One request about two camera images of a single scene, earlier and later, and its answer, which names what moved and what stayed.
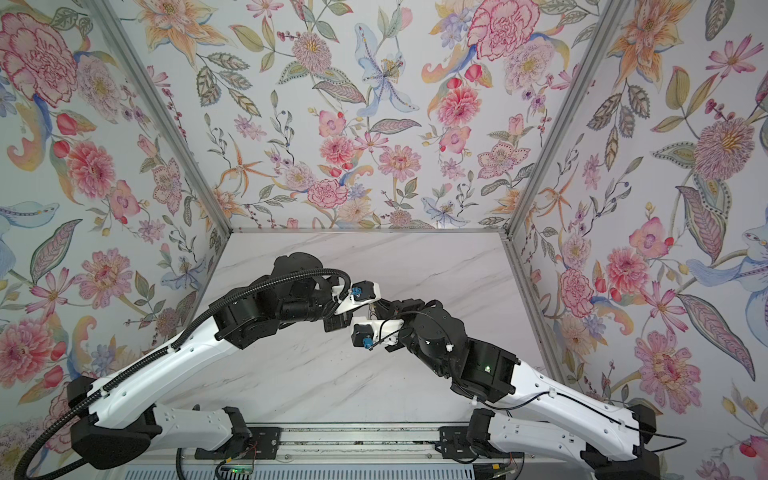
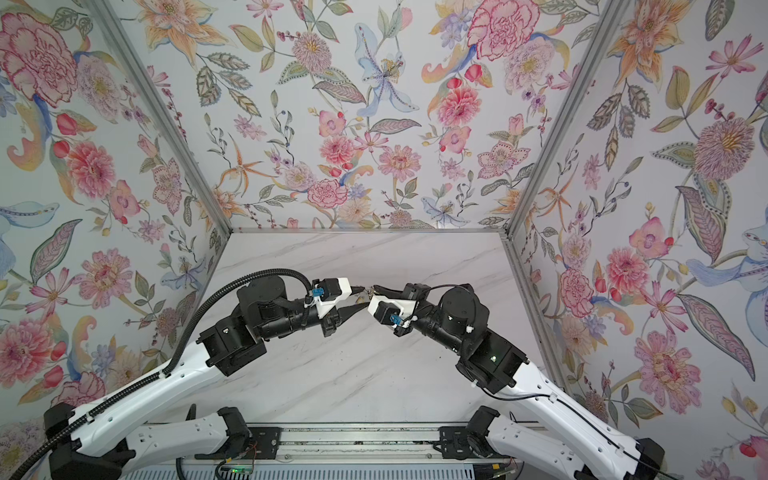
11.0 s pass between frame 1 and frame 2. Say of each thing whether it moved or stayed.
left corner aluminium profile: stayed
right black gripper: moved
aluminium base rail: stayed
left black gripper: stayed
